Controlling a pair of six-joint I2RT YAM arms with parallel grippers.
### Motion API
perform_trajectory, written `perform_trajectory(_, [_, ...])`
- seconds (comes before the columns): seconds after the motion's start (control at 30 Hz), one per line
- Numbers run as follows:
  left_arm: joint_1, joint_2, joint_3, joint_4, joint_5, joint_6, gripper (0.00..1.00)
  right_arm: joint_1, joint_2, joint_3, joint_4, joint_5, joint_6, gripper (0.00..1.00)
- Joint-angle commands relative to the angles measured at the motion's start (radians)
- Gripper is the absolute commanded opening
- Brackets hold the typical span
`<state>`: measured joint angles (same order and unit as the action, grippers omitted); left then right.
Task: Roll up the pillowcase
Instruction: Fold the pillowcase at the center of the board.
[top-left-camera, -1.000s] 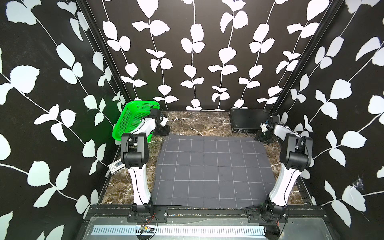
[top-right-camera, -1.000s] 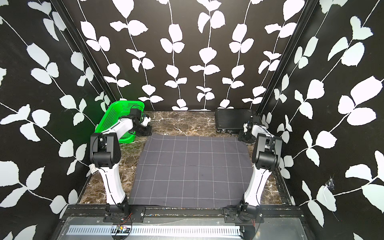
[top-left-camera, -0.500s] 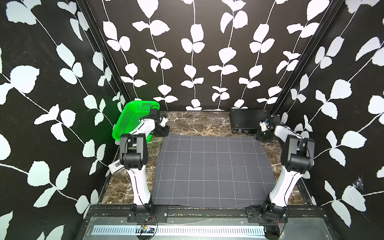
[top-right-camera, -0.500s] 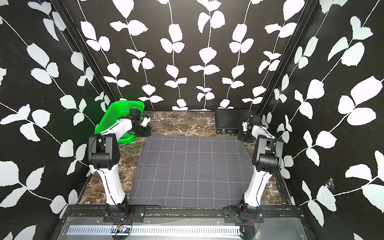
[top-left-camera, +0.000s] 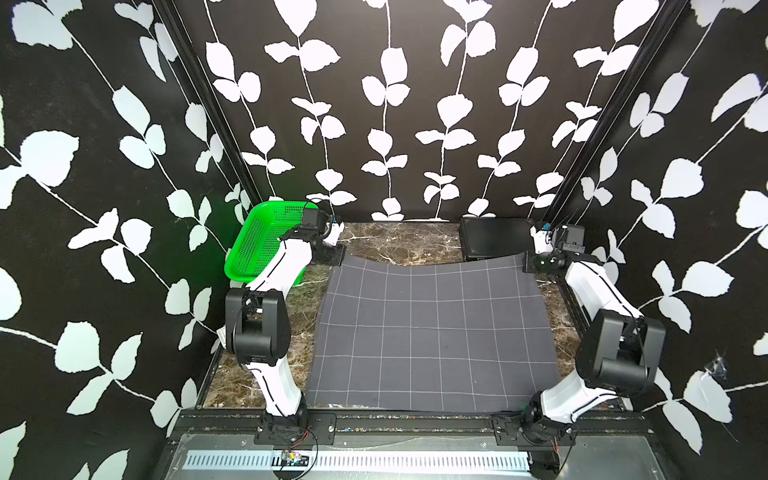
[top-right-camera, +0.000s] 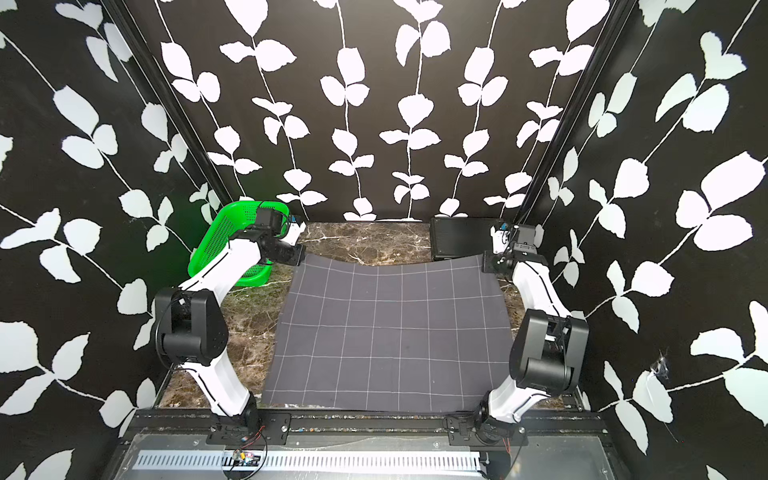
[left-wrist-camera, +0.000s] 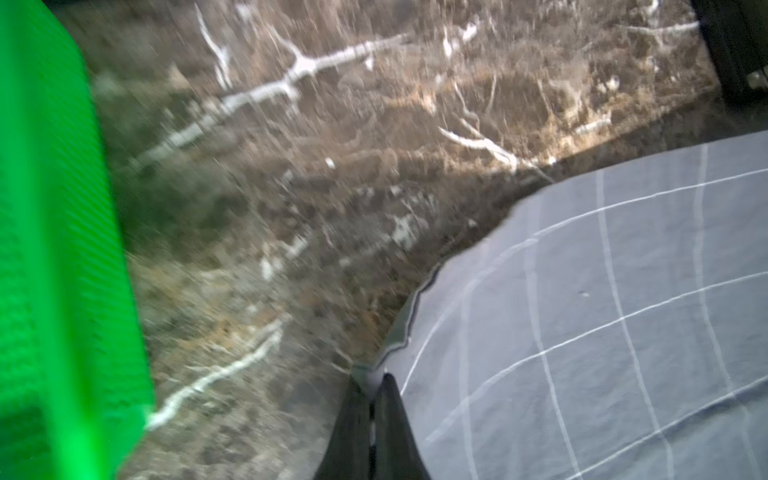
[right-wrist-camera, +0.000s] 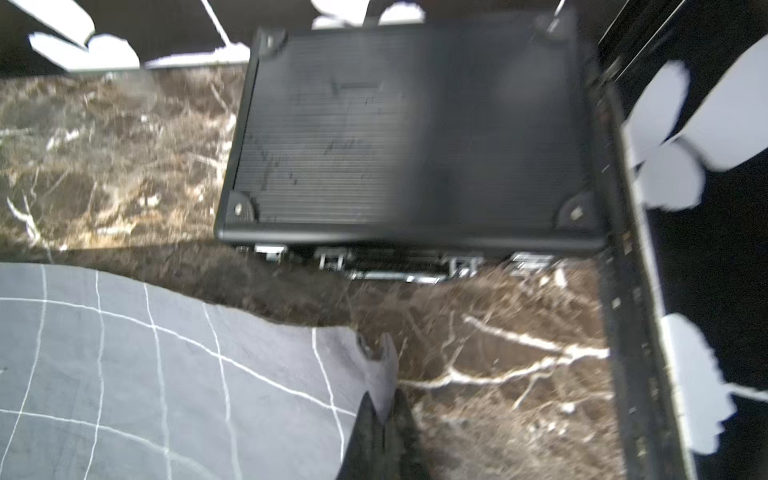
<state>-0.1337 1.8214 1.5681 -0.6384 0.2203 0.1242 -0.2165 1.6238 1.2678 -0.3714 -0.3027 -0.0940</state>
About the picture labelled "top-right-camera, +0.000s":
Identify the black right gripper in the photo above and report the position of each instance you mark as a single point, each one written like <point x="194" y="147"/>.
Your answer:
<point x="492" y="264"/>

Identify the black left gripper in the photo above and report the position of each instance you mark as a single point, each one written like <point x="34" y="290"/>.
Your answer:
<point x="298" y="253"/>

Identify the grey checked pillowcase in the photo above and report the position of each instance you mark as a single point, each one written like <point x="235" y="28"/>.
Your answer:
<point x="420" y="338"/>

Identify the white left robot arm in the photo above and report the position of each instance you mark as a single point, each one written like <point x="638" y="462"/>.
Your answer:
<point x="190" y="330"/>

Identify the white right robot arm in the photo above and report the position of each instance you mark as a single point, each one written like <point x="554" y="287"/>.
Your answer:
<point x="548" y="351"/>

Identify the black hard carrying case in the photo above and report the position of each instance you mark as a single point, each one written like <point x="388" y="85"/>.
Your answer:
<point x="459" y="237"/>

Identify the small circuit board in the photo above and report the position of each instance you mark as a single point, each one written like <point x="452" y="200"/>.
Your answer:
<point x="243" y="460"/>

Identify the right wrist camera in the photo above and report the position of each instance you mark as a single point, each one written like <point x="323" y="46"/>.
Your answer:
<point x="500" y="237"/>

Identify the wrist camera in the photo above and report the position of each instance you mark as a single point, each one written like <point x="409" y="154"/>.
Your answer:
<point x="500" y="237"/>
<point x="294" y="232"/>

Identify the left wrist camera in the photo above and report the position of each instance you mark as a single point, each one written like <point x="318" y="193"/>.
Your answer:
<point x="294" y="232"/>

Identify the black front mounting rail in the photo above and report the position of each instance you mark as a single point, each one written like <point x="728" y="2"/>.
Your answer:
<point x="281" y="426"/>

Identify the white slotted cable duct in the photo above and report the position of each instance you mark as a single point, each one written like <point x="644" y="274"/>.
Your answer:
<point x="398" y="462"/>

